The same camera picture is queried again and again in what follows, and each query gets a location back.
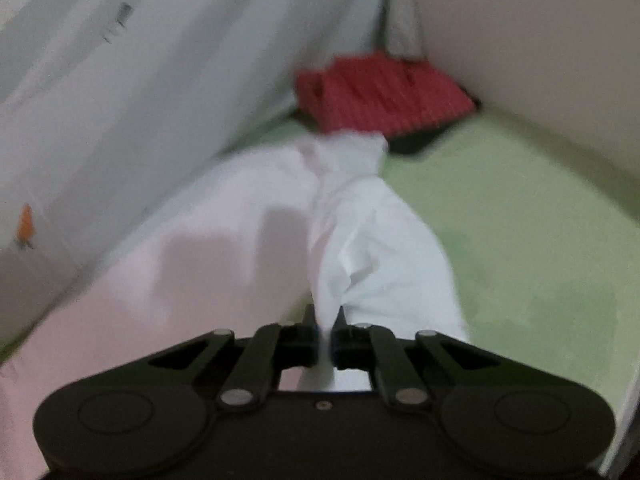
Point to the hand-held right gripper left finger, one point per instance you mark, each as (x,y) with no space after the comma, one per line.
(306,341)

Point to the black cloth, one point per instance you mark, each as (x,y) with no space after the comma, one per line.
(415,141)

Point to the white garment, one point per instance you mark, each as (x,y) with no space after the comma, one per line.
(250,240)

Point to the red striped folded cloth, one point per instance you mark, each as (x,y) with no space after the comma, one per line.
(380,92)

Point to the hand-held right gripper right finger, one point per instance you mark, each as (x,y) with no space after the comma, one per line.
(342,342)

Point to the white printed curtain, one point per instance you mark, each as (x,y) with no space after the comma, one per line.
(125,85)

